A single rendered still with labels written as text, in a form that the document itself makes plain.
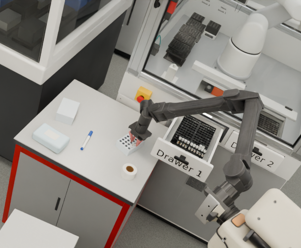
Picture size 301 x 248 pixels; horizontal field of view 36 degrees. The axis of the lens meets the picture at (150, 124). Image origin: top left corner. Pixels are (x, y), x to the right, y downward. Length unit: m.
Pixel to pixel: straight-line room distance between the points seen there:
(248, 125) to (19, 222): 0.96
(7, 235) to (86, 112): 0.82
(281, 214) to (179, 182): 1.32
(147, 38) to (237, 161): 0.90
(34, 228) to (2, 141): 1.14
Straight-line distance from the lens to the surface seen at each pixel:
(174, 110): 2.03
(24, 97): 2.61
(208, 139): 2.31
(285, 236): 1.47
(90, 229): 2.34
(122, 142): 2.23
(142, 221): 3.00
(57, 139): 2.14
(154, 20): 2.24
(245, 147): 1.72
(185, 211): 2.87
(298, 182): 3.92
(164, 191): 2.81
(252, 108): 1.84
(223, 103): 1.92
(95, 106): 2.43
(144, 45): 2.31
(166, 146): 2.14
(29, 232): 1.87
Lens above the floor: 2.32
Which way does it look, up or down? 39 degrees down
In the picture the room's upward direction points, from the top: 24 degrees clockwise
